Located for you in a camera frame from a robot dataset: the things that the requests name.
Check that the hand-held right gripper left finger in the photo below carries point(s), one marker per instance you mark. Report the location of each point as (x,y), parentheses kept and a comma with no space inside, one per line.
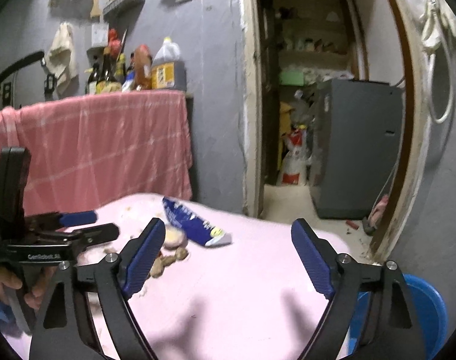
(143,262)

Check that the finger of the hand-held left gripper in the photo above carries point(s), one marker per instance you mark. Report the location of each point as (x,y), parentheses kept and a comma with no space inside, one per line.
(96,233)
(77,217)

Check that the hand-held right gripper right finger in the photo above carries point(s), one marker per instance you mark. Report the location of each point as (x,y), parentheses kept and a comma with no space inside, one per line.
(310,258)

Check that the peanut shells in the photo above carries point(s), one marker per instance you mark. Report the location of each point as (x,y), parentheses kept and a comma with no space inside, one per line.
(167,262)

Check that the pale round scrap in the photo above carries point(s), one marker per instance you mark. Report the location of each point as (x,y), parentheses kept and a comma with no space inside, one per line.
(175,237)

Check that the blue snack wrapper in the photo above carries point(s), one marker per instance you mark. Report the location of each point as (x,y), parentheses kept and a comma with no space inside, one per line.
(190,223)

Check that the blue bucket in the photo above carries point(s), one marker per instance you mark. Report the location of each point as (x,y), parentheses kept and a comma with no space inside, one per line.
(426,307)

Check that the person's left hand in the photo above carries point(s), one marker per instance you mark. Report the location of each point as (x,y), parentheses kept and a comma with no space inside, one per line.
(38,292)

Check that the pale pink floral cloth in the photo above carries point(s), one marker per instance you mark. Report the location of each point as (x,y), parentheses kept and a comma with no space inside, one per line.
(243,270)

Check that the pink checked cloth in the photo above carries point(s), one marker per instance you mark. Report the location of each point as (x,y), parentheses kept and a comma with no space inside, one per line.
(100,146)

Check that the pink item on floor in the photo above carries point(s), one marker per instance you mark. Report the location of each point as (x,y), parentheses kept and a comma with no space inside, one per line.
(378,210)

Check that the red white sack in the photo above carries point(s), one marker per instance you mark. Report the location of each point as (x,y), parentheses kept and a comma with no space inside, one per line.
(295,157)

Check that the grey washing machine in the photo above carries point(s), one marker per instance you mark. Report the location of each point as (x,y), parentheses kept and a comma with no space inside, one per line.
(355,150)

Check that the green glass bottle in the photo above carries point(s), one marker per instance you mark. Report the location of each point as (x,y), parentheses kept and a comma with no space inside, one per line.
(92,80)

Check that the yellow bag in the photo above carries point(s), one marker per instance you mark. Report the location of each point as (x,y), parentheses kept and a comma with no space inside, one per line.
(286,127)

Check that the cream hanging rag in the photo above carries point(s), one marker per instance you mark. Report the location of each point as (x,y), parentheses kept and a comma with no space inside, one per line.
(62,56)

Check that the dark sauce bottle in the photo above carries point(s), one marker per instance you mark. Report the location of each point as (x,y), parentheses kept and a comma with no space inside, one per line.
(107,73)
(130,75)

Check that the yellow bottle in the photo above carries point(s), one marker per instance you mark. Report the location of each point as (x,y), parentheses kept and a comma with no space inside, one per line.
(121,68)

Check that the cooking oil jug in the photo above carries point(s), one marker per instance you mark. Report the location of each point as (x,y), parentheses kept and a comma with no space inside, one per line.
(167,67)

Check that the red hanging bag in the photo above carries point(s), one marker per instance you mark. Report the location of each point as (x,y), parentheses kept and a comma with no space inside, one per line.
(114,43)

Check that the dark wooden door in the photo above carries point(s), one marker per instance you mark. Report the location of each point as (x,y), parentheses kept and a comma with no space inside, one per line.
(267,82)

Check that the green box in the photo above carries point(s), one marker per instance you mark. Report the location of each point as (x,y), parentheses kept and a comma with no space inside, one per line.
(292,77)

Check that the wooden spatula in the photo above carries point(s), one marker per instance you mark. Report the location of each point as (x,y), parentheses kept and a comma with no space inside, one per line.
(95,7)

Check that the wooden shelf unit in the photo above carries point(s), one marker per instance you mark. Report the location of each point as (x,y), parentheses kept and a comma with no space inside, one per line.
(314,33)

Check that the cream rubber gloves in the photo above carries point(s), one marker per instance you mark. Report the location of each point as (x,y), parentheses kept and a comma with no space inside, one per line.
(451,22)

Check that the door frame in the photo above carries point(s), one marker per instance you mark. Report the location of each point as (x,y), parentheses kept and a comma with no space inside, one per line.
(252,101)

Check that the white wall holder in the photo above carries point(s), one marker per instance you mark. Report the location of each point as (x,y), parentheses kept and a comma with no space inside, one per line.
(99,34)

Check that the white wall basket with packets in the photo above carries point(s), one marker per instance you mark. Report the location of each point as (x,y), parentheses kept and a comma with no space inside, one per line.
(124,3)

